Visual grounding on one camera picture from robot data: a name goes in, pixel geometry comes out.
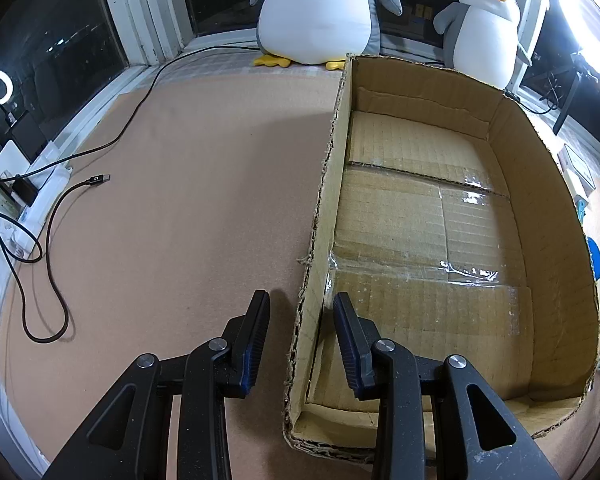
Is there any blue round tape measure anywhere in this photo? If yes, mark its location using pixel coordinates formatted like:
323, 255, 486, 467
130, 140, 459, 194
586, 237, 600, 281

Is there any white charger on strip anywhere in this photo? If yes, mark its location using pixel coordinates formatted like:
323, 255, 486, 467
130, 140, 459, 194
0, 140, 31, 178

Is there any small white box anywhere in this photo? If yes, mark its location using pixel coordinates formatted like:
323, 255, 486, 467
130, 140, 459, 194
558, 144, 596, 196

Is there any black brick adapter by window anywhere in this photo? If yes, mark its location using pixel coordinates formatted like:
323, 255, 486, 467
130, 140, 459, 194
7, 112, 47, 162

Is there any large plush penguin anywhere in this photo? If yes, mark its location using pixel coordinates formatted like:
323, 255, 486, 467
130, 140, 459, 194
249, 0, 403, 70

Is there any cardboard box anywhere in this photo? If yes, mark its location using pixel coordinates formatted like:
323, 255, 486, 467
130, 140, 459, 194
284, 56, 600, 464

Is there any long black power cable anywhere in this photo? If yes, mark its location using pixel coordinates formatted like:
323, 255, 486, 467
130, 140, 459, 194
0, 45, 261, 183

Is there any small plush penguin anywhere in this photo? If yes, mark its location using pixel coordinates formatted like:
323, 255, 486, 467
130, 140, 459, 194
434, 0, 531, 90

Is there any ring light black stand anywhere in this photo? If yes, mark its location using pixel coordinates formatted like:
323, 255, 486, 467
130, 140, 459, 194
527, 50, 600, 136

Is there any black adapter on strip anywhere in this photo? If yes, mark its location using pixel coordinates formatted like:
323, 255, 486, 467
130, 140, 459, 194
12, 177, 38, 207

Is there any light blue clothespin clip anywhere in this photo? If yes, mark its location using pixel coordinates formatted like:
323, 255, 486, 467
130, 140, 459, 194
576, 198, 588, 223

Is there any white power strip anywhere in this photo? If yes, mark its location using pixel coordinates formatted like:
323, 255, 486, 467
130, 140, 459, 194
0, 166, 72, 257

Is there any black usb cable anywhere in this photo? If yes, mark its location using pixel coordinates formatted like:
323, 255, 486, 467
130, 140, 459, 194
0, 173, 112, 345

